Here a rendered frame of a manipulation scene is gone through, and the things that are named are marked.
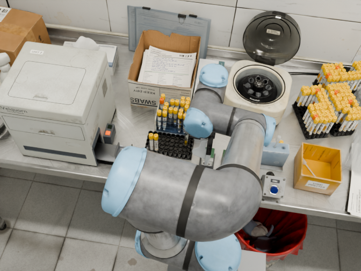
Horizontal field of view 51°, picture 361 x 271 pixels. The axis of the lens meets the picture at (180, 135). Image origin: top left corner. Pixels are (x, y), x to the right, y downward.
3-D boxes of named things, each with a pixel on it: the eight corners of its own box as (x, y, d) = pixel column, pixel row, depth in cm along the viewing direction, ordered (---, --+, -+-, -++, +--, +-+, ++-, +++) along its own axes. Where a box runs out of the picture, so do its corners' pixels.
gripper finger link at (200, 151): (190, 163, 122) (194, 136, 119) (208, 165, 122) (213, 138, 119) (189, 166, 119) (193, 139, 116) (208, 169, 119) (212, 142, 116)
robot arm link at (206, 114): (226, 129, 89) (237, 95, 95) (181, 116, 91) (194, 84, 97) (222, 147, 95) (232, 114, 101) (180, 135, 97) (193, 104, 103)
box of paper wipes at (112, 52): (60, 71, 159) (53, 48, 149) (68, 51, 166) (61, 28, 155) (113, 75, 159) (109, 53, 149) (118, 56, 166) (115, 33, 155)
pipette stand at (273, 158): (254, 168, 136) (260, 154, 127) (254, 152, 140) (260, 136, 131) (282, 171, 135) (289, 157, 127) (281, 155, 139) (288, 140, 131)
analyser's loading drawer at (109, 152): (87, 159, 133) (85, 152, 129) (93, 144, 137) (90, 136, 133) (144, 168, 132) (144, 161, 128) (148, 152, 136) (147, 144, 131)
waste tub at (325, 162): (292, 189, 132) (301, 175, 123) (294, 156, 139) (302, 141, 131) (331, 196, 130) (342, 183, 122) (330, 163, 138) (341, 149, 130)
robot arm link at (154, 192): (187, 274, 101) (182, 230, 52) (135, 256, 103) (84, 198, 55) (200, 231, 106) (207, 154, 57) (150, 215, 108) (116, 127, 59)
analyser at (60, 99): (21, 155, 135) (-12, 102, 111) (48, 97, 151) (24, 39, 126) (105, 168, 134) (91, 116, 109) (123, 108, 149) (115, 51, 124)
